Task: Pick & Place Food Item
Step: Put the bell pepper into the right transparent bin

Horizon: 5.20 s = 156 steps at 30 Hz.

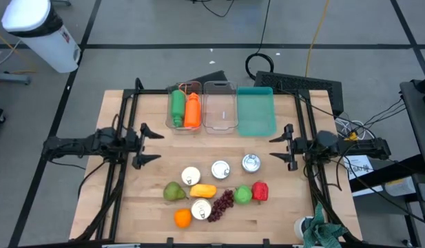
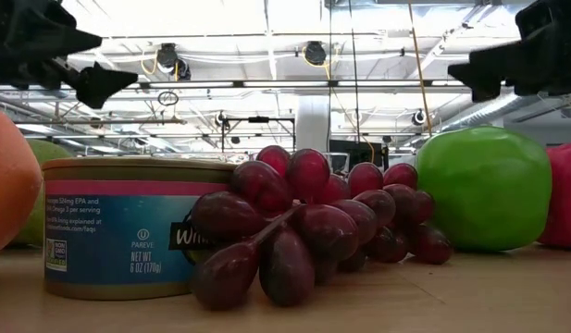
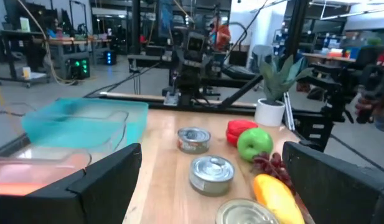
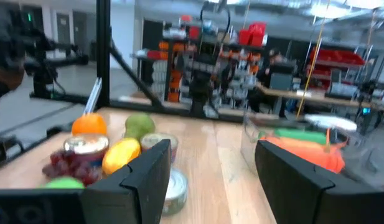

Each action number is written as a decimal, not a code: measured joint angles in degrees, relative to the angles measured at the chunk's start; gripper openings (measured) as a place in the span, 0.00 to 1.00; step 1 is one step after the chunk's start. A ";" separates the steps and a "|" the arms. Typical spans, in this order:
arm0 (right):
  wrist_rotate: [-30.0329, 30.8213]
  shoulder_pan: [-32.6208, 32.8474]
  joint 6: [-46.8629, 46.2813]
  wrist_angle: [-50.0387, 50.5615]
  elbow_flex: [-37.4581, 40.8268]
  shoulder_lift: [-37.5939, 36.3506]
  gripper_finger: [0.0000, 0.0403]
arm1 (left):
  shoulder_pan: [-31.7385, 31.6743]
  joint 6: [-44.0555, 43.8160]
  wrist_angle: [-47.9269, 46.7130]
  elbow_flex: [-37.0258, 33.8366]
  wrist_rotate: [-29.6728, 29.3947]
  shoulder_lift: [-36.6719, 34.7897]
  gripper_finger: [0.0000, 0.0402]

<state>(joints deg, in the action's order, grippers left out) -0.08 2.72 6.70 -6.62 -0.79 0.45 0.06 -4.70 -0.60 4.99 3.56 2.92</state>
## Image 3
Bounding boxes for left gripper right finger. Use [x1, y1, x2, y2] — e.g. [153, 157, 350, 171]
[281, 141, 384, 224]

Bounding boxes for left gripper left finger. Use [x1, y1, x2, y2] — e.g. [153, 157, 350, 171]
[0, 142, 143, 224]

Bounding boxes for red toy grape bunch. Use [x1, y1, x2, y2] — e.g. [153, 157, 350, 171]
[251, 151, 296, 195]

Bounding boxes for red toy bell pepper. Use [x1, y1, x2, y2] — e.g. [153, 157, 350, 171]
[225, 119, 259, 147]

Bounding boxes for green toy apple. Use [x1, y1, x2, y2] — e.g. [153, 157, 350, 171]
[236, 127, 274, 162]

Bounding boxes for person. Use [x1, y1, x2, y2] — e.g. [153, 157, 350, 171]
[210, 15, 232, 52]

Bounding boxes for clear plastic bin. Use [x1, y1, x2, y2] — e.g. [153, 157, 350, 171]
[0, 149, 93, 197]
[11, 108, 130, 162]

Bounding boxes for teal plastic bin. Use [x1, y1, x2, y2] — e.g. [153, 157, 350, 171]
[21, 98, 149, 151]

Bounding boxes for potted plant white pot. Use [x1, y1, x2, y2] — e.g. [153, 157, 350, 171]
[253, 55, 314, 128]

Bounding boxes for black computer green lights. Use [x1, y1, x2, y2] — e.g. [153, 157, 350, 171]
[67, 57, 91, 80]

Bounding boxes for black metal rig frame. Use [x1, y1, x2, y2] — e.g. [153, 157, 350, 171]
[98, 0, 314, 114]

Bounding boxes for yellow hanging cable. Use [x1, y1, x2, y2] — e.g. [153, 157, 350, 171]
[16, 0, 79, 87]

